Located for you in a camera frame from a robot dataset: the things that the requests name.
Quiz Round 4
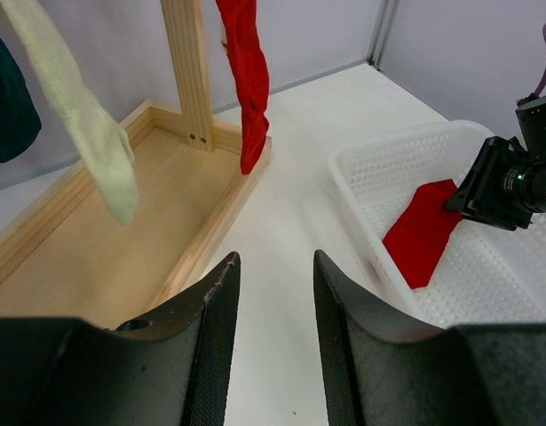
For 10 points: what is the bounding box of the white plastic basket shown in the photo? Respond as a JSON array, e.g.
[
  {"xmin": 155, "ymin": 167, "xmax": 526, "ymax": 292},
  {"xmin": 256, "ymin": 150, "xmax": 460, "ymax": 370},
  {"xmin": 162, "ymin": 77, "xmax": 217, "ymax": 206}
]
[{"xmin": 328, "ymin": 120, "xmax": 546, "ymax": 327}]

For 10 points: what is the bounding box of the cream sock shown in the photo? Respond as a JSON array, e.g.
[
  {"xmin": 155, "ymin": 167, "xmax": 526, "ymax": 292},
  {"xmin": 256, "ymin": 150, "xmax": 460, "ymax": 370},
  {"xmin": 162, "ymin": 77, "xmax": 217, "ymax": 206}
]
[{"xmin": 0, "ymin": 1, "xmax": 139, "ymax": 226}]

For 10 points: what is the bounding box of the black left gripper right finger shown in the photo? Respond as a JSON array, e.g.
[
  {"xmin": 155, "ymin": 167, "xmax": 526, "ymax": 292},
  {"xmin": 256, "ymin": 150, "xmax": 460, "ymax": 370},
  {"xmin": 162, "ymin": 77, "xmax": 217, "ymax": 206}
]
[{"xmin": 313, "ymin": 250, "xmax": 546, "ymax": 425}]

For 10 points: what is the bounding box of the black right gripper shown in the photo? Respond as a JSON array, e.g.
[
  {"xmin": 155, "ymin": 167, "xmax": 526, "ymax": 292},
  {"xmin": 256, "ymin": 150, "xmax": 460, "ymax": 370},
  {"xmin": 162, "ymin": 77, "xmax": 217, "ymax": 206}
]
[{"xmin": 443, "ymin": 136, "xmax": 539, "ymax": 231}]

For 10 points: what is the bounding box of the wooden rack base tray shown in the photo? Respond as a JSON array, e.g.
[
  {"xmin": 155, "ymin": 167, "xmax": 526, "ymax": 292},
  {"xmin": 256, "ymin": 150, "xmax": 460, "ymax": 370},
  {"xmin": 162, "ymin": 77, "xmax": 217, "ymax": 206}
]
[{"xmin": 0, "ymin": 101, "xmax": 271, "ymax": 328}]

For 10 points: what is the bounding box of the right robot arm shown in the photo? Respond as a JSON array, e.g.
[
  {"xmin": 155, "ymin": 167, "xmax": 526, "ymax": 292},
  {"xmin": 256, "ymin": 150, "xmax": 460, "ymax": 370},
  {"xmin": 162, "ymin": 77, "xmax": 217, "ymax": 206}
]
[{"xmin": 443, "ymin": 94, "xmax": 546, "ymax": 231}]

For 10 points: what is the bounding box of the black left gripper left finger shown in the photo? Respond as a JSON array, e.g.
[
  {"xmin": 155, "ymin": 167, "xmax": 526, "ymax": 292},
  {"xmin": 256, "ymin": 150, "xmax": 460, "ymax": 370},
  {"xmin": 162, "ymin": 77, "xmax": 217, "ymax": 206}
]
[{"xmin": 0, "ymin": 252, "xmax": 241, "ymax": 425}]

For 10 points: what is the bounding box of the red sock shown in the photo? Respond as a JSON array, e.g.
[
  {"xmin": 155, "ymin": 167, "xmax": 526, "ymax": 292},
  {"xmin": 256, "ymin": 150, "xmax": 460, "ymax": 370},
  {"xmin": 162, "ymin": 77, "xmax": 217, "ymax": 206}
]
[
  {"xmin": 216, "ymin": 0, "xmax": 270, "ymax": 175},
  {"xmin": 383, "ymin": 179, "xmax": 462, "ymax": 289}
]

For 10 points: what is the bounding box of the wooden rack right post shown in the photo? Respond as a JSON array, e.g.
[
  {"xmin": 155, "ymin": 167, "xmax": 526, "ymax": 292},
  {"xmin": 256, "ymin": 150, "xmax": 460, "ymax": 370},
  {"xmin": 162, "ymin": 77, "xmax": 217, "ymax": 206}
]
[{"xmin": 161, "ymin": 0, "xmax": 215, "ymax": 152}]

